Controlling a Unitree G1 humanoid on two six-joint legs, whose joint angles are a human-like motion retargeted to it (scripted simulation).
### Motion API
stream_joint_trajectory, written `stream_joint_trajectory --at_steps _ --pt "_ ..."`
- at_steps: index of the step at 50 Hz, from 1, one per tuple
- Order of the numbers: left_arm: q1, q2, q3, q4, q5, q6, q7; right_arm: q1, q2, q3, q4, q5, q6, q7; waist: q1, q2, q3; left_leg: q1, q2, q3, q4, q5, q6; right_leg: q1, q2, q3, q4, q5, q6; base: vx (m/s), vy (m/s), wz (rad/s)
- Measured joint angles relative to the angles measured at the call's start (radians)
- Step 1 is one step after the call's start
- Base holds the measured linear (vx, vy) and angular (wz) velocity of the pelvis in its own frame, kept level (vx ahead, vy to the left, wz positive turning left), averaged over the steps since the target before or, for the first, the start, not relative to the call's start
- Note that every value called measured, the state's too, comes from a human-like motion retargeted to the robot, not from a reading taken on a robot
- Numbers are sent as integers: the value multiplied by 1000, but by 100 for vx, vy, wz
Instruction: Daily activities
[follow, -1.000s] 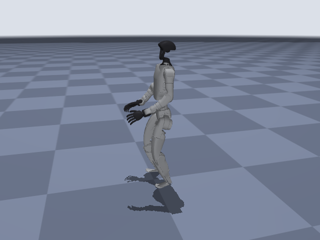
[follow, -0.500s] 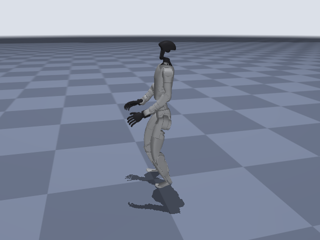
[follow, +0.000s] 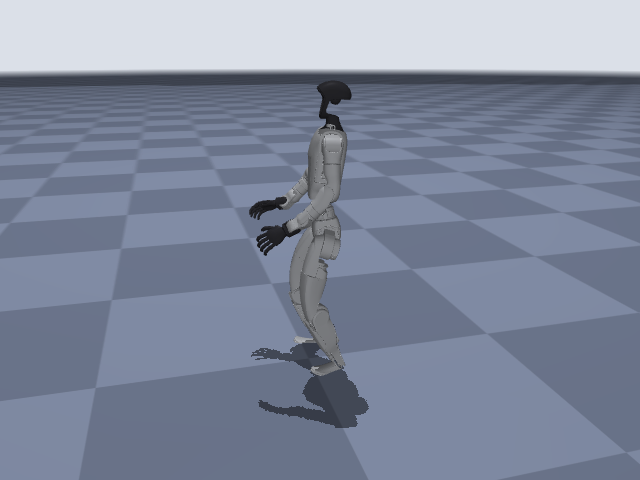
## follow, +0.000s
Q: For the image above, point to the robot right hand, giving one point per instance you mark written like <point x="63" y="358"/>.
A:
<point x="263" y="206"/>

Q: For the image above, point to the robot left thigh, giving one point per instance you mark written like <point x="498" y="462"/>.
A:
<point x="314" y="274"/>

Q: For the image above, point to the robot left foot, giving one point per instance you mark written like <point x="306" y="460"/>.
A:
<point x="325" y="368"/>

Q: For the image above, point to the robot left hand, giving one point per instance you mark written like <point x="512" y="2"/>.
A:
<point x="275" y="235"/>

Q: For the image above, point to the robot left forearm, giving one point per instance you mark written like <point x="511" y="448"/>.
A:
<point x="313" y="211"/>

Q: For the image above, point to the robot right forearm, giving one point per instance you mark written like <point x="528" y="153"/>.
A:
<point x="296" y="193"/>

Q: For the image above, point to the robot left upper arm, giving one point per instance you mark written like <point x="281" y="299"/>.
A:
<point x="332" y="149"/>

